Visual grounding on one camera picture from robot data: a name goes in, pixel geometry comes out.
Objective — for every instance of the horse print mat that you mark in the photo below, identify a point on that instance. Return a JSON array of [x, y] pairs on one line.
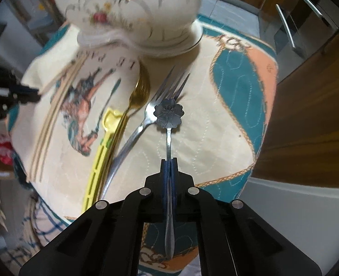
[[215, 138]]

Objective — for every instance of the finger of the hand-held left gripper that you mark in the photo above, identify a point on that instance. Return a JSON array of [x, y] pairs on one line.
[[25, 93]]

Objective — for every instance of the blue checked cloth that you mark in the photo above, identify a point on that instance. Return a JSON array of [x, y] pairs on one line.
[[46, 227]]

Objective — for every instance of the white ceramic utensil holder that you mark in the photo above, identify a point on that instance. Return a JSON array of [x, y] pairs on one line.
[[146, 14]]

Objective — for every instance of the silver fork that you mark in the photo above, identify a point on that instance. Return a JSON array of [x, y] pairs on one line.
[[146, 118]]

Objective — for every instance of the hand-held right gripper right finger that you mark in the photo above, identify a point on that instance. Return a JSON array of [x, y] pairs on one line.
[[174, 184]]

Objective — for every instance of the built-in oven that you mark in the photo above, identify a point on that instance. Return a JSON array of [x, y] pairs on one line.
[[310, 26]]

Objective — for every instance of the yellow tulip fruit fork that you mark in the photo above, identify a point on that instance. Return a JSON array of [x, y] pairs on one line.
[[110, 120]]

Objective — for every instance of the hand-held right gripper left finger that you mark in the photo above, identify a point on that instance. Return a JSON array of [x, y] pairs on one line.
[[164, 184]]

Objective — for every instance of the wooden base cabinets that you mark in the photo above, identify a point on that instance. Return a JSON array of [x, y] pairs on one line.
[[310, 120]]

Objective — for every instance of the silver flower spoon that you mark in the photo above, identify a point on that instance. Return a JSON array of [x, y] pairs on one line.
[[169, 112]]

